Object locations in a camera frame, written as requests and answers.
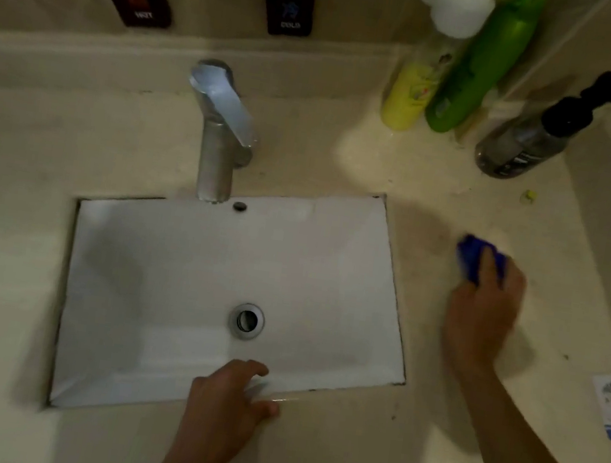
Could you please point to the dark pump bottle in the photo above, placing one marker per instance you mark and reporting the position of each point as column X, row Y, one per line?
column 521, row 148

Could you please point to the chrome faucet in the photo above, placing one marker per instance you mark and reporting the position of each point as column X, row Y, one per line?
column 215, row 165

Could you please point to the green shampoo bottle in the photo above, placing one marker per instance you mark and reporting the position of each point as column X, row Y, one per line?
column 482, row 66

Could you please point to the blue cloth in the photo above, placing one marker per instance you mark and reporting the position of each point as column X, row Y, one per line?
column 470, row 251

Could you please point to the small yellow green scrap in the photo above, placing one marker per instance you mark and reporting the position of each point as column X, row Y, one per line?
column 527, row 196

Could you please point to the person's right hand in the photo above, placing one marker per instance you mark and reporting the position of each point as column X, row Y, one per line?
column 482, row 321

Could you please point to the white rectangular sink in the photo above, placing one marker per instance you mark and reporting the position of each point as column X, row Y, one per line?
column 307, row 262

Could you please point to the person's left hand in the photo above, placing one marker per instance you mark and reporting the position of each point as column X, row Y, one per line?
column 223, row 415

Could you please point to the dark red sign blue symbol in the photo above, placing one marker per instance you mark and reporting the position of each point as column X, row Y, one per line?
column 288, row 8

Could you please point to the yellow bottle white flip cap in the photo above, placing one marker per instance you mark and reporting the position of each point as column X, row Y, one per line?
column 406, row 101

